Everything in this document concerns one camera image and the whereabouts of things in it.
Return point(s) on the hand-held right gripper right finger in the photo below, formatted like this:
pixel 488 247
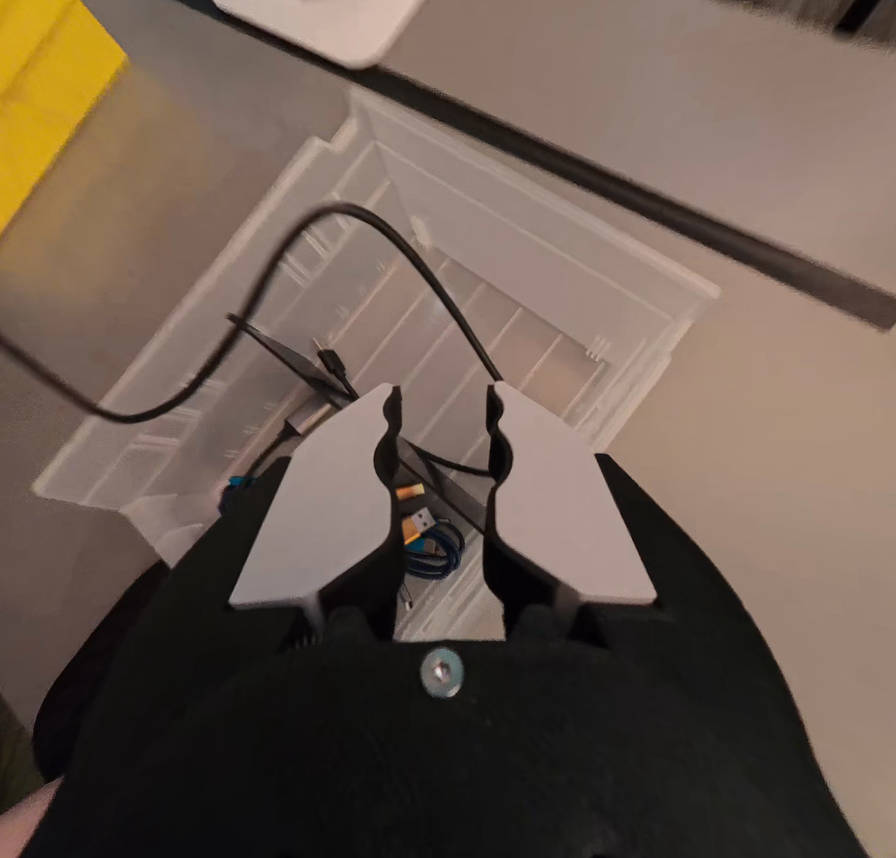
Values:
pixel 567 515

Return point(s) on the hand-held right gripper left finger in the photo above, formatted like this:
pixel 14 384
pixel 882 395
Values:
pixel 315 515

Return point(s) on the clear plastic bin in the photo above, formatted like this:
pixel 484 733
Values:
pixel 490 256

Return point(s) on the white stand base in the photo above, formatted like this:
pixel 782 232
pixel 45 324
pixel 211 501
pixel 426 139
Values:
pixel 336 18

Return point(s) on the yellow plastic bin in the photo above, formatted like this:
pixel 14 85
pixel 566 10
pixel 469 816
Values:
pixel 49 67

